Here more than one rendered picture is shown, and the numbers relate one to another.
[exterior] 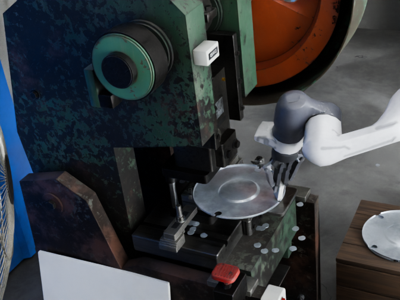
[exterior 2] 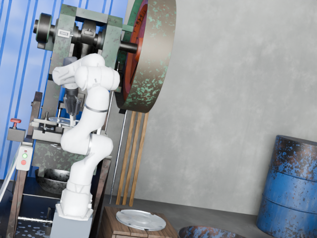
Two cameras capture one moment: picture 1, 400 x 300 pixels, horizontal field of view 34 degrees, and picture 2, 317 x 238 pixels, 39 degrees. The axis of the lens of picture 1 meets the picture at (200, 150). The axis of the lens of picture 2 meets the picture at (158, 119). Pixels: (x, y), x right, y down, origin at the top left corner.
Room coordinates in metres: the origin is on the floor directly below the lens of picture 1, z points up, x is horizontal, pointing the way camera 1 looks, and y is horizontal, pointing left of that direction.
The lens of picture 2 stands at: (0.08, -2.48, 1.16)
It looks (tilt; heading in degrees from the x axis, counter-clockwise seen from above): 5 degrees down; 45
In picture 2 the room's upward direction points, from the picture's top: 12 degrees clockwise
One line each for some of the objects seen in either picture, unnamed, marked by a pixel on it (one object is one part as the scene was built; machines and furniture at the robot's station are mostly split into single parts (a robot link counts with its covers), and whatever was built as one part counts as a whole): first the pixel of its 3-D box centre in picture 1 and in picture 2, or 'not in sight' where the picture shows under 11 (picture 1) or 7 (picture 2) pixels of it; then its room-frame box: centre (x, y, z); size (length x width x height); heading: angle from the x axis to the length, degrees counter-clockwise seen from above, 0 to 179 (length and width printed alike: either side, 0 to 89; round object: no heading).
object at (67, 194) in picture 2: not in sight; (76, 198); (1.36, -0.74, 0.52); 0.22 x 0.19 x 0.14; 55
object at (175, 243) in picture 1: (178, 220); (44, 119); (1.60, 0.09, 0.76); 0.17 x 0.06 x 0.10; 150
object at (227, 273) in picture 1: (226, 281); (14, 125); (1.35, -0.03, 0.72); 0.07 x 0.06 x 0.08; 60
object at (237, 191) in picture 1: (238, 190); (71, 123); (1.68, -0.10, 0.78); 0.29 x 0.29 x 0.01
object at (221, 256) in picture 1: (206, 210); (68, 136); (1.75, 0.01, 0.68); 0.45 x 0.30 x 0.06; 150
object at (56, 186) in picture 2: not in sight; (59, 182); (1.75, 0.01, 0.36); 0.34 x 0.34 x 0.10
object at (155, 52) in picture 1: (130, 63); (47, 32); (1.54, 0.15, 1.31); 0.22 x 0.12 x 0.22; 60
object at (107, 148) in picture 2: not in sight; (92, 158); (1.42, -0.72, 0.71); 0.18 x 0.11 x 0.25; 153
